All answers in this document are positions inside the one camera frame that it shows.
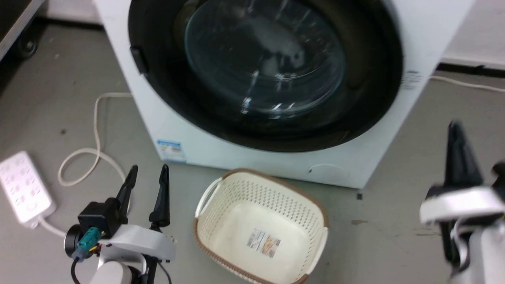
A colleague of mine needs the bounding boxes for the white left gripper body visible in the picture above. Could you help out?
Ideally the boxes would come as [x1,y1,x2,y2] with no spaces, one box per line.
[97,224,177,264]

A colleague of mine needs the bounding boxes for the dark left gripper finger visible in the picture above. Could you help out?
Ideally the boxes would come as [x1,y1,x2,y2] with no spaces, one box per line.
[149,164,171,232]
[116,164,139,217]

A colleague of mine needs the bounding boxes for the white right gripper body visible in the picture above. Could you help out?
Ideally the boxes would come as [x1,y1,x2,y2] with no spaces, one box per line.
[419,185,505,226]

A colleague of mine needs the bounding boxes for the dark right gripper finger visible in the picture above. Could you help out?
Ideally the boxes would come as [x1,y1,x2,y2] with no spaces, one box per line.
[491,161,505,187]
[425,120,485,198]

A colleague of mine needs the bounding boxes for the black round washer door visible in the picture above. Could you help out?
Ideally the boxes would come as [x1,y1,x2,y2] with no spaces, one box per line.
[128,0,404,153]

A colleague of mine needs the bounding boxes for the white front-load washing machine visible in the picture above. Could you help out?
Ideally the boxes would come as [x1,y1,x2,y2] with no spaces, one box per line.
[94,0,475,189]

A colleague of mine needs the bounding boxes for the blue energy label sticker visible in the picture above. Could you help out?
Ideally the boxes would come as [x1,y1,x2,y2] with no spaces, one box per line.
[156,139,187,163]

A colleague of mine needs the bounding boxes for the cream perforated laundry basket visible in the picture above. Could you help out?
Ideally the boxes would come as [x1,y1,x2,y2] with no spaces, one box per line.
[193,168,329,284]

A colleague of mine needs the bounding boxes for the white power strip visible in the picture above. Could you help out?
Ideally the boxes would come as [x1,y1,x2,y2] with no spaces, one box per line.
[0,151,56,229]

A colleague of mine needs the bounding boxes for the printed basket label sticker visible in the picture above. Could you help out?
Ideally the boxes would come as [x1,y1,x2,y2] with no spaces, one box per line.
[247,228,282,258]

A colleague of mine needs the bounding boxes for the round washer filter cover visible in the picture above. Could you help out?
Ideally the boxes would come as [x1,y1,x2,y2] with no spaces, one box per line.
[307,164,350,184]

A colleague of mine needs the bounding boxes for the black cart with wheel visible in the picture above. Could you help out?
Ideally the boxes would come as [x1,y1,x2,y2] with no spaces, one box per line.
[0,0,46,60]

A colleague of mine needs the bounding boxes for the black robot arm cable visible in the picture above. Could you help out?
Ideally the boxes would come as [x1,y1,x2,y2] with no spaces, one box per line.
[70,256,82,284]

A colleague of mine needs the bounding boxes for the thin white floor cable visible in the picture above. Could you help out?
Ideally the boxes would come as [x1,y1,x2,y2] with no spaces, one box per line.
[429,75,505,93]

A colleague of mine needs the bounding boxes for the looped white power cord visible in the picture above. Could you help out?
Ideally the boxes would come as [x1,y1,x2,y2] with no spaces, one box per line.
[58,92,133,188]

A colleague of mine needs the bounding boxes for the white power strip cable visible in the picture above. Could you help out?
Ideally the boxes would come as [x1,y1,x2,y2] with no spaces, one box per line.
[39,216,67,237]

